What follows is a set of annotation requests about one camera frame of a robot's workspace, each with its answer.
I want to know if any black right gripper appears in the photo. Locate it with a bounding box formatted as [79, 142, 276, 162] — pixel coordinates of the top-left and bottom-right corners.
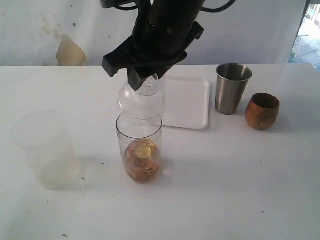
[102, 21, 204, 91]

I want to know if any clear shaker dome lid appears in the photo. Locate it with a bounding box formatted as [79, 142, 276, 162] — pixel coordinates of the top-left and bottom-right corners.
[118, 74, 166, 120]

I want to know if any stainless steel cup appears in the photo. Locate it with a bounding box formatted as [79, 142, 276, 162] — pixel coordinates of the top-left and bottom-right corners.
[215, 63, 253, 115]

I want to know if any brown wooden cup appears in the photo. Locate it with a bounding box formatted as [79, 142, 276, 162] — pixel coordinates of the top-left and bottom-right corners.
[245, 93, 280, 130]

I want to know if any clear shaker body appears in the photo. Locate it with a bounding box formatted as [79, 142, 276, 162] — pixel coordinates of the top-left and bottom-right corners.
[116, 113, 163, 184]

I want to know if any white square tray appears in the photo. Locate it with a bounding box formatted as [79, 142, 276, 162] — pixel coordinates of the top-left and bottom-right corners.
[163, 76, 210, 130]

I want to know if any gold coin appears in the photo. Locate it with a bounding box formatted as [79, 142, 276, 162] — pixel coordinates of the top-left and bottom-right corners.
[135, 144, 153, 159]

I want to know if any translucent plastic cup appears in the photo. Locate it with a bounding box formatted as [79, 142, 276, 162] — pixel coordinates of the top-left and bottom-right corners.
[12, 110, 82, 190]

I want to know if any dark window frame post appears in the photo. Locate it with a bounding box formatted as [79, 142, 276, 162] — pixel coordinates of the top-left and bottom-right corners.
[288, 0, 310, 63]

